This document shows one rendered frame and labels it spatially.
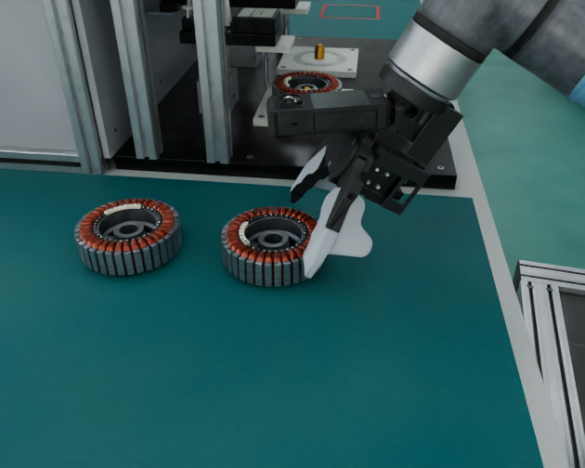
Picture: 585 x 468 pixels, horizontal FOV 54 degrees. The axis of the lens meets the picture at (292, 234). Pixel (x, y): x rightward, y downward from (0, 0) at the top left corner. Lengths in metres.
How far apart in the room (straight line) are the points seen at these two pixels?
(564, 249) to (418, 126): 1.61
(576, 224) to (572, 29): 1.80
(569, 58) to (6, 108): 0.68
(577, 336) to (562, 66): 1.00
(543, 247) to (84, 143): 1.64
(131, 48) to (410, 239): 0.41
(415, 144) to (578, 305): 1.04
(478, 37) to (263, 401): 0.35
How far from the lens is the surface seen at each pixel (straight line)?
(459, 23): 0.52
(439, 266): 0.64
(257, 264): 0.57
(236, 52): 1.16
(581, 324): 1.50
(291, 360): 0.52
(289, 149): 0.82
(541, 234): 2.19
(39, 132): 0.87
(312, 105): 0.53
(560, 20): 0.53
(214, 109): 0.76
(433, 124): 0.56
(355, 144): 0.54
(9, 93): 0.86
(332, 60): 1.16
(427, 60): 0.52
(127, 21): 0.76
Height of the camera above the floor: 1.13
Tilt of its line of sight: 34 degrees down
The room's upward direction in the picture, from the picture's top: straight up
